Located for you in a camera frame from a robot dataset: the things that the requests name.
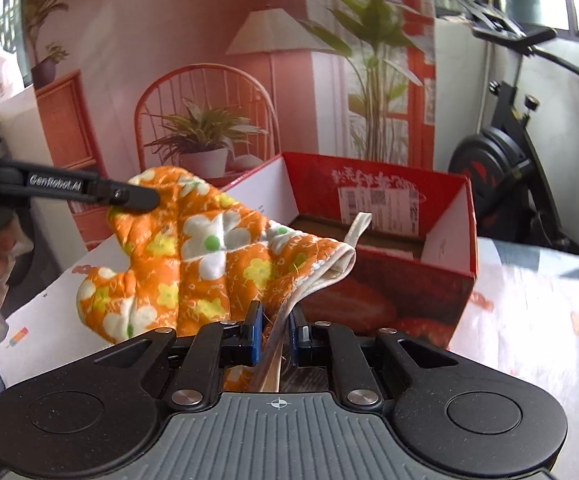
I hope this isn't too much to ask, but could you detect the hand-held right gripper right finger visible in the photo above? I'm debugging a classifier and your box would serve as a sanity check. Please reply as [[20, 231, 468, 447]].
[[289, 305, 463, 407]]

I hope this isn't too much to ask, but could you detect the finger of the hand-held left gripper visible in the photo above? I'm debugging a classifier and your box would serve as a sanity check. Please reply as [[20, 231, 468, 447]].
[[88, 177, 162, 212]]

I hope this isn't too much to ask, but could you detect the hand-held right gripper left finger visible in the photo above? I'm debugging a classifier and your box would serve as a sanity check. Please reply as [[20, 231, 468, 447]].
[[92, 301, 264, 407]]

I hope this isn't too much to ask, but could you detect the orange floral oven mitt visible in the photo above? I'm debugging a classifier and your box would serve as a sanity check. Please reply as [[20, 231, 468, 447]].
[[76, 165, 374, 393]]

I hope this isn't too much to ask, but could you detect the red cardboard box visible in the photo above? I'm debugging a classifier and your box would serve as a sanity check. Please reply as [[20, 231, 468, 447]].
[[217, 152, 479, 352]]

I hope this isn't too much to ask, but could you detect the white plastic bottle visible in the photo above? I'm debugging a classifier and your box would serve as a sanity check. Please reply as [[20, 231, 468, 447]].
[[0, 47, 23, 100]]

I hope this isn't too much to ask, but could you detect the white printed mat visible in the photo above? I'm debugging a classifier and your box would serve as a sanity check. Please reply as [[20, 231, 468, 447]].
[[0, 232, 138, 392]]

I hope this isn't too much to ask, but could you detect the black exercise bike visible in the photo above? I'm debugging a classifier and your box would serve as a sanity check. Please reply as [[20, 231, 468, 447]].
[[447, 0, 579, 261]]

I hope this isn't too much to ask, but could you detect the wall poster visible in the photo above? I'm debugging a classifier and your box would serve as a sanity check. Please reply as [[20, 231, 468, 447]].
[[20, 0, 438, 253]]

